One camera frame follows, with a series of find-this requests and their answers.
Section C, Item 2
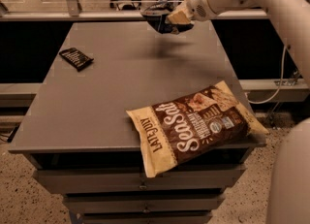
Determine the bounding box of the blue chip bag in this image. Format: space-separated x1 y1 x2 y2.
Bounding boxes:
140 2 194 34

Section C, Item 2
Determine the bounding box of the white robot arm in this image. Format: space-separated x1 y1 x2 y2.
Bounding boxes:
168 0 310 224

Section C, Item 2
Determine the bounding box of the grey drawer cabinet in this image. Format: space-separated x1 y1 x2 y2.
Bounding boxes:
10 21 265 224

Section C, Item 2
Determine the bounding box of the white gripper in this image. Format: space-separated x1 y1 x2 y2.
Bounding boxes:
167 0 218 25

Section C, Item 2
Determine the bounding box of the metal window rail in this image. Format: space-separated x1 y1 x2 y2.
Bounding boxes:
0 9 267 22

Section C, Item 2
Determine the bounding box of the brown sea salt chip bag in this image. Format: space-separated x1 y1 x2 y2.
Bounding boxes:
127 81 267 177

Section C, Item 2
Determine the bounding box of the black rxbar chocolate bar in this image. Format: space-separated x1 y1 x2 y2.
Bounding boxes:
59 48 94 72

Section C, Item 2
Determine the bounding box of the white cable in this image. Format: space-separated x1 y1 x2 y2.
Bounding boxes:
246 44 289 106

